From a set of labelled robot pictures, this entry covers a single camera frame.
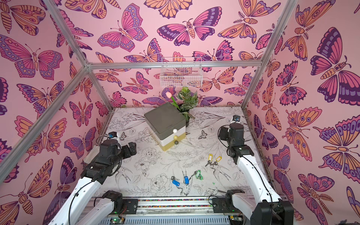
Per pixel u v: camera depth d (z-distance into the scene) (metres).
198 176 0.83
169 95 0.90
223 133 0.72
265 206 0.40
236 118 0.69
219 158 0.91
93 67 0.97
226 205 0.73
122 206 0.71
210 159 0.90
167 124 0.83
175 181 0.83
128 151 0.69
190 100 0.90
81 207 0.45
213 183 0.81
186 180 0.83
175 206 0.75
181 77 1.06
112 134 0.67
